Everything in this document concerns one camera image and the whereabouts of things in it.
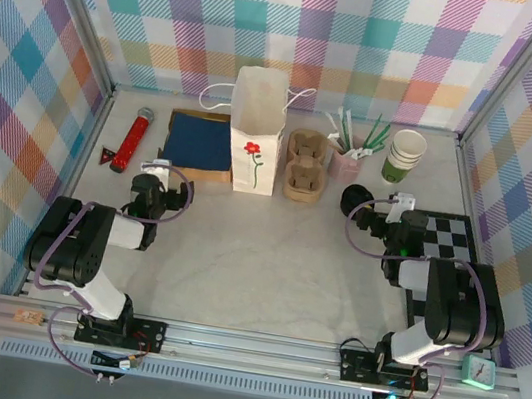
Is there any stack of green paper cups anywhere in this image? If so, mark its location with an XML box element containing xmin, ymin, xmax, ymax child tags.
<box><xmin>379</xmin><ymin>126</ymin><xmax>430</xmax><ymax>189</ymax></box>

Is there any aluminium frame post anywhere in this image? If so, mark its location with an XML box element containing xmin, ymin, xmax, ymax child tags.
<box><xmin>455</xmin><ymin>0</ymin><xmax>532</xmax><ymax>157</ymax></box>
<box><xmin>24</xmin><ymin>0</ymin><xmax>131</xmax><ymax>94</ymax></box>

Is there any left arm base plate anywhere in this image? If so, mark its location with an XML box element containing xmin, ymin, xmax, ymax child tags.
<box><xmin>73</xmin><ymin>307</ymin><xmax>170</xmax><ymax>356</ymax></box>

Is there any pink straw holder cup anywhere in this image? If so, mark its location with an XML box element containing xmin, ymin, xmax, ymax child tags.
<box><xmin>327</xmin><ymin>143</ymin><xmax>364</xmax><ymax>185</ymax></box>

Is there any white green striped straw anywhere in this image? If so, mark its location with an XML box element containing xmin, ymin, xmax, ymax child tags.
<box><xmin>335</xmin><ymin>105</ymin><xmax>360</xmax><ymax>150</ymax></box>

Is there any white slotted cable duct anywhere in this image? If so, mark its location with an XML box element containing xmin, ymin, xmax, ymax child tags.
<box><xmin>0</xmin><ymin>337</ymin><xmax>375</xmax><ymax>399</ymax></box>

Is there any blue napkin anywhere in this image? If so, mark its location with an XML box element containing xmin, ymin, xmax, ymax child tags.
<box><xmin>160</xmin><ymin>110</ymin><xmax>238</xmax><ymax>175</ymax></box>

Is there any yellow connector plug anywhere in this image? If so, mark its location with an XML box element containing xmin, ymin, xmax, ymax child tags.
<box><xmin>117</xmin><ymin>355</ymin><xmax>140</xmax><ymax>374</ymax></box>

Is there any small dark red triangle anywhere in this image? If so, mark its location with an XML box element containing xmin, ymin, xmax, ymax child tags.
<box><xmin>97</xmin><ymin>145</ymin><xmax>118</xmax><ymax>169</ymax></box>

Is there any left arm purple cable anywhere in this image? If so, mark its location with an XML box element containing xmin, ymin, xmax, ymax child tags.
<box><xmin>19</xmin><ymin>145</ymin><xmax>201</xmax><ymax>390</ymax></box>

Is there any white flower paper bag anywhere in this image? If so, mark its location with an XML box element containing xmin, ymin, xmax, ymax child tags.
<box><xmin>186</xmin><ymin>58</ymin><xmax>320</xmax><ymax>202</ymax></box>

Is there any black grey chessboard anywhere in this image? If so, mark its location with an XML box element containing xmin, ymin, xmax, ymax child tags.
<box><xmin>389</xmin><ymin>206</ymin><xmax>487</xmax><ymax>344</ymax></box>

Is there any mint green alarm clock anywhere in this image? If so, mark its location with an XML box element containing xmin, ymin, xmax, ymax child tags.
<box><xmin>457</xmin><ymin>352</ymin><xmax>499</xmax><ymax>393</ymax></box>

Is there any white wrapped straw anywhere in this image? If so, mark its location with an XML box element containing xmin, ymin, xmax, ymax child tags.
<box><xmin>346</xmin><ymin>144</ymin><xmax>374</xmax><ymax>163</ymax></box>
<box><xmin>319</xmin><ymin>111</ymin><xmax>350</xmax><ymax>148</ymax></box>

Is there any stack of pulp cup carriers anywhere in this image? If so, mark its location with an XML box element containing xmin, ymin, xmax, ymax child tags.
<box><xmin>279</xmin><ymin>127</ymin><xmax>334</xmax><ymax>205</ymax></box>

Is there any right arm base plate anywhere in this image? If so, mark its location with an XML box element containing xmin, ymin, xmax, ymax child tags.
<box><xmin>336</xmin><ymin>345</ymin><xmax>434</xmax><ymax>396</ymax></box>

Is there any aluminium mounting rail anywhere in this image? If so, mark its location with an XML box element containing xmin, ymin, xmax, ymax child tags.
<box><xmin>0</xmin><ymin>289</ymin><xmax>526</xmax><ymax>399</ymax></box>

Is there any aluminium frame bar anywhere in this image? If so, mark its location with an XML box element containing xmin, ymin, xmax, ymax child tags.
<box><xmin>17</xmin><ymin>77</ymin><xmax>118</xmax><ymax>308</ymax></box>
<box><xmin>421</xmin><ymin>138</ymin><xmax>532</xmax><ymax>373</ymax></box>

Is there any small wooden tag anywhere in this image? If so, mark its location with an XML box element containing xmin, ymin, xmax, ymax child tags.
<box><xmin>13</xmin><ymin>307</ymin><xmax>46</xmax><ymax>327</ymax></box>

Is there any stack of black lids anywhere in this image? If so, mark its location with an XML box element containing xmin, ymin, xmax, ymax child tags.
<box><xmin>337</xmin><ymin>181</ymin><xmax>376</xmax><ymax>222</ymax></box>

